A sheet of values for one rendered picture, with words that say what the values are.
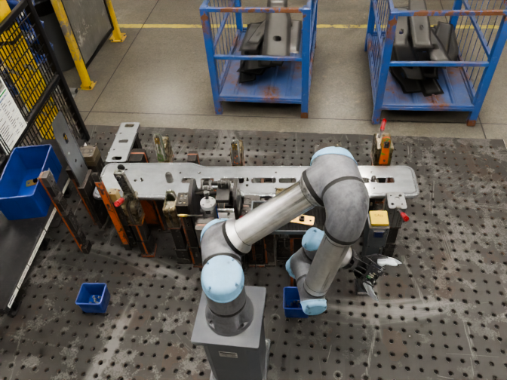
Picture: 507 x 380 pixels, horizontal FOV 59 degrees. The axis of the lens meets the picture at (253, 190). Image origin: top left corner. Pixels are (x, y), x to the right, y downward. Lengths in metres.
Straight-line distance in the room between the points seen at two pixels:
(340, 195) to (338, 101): 2.98
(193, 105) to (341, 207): 3.13
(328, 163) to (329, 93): 2.99
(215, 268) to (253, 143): 1.40
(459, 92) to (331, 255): 3.01
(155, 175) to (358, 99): 2.47
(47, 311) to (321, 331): 1.15
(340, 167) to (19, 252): 1.28
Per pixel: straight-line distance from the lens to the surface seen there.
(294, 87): 3.95
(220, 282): 1.25
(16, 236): 2.00
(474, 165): 2.59
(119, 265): 2.15
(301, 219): 1.56
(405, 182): 1.97
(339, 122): 3.84
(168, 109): 4.14
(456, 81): 4.20
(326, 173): 1.17
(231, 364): 1.57
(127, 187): 1.84
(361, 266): 1.50
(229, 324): 1.38
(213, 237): 1.34
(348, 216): 1.12
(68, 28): 4.45
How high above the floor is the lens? 2.38
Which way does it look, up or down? 47 degrees down
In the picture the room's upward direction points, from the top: 5 degrees counter-clockwise
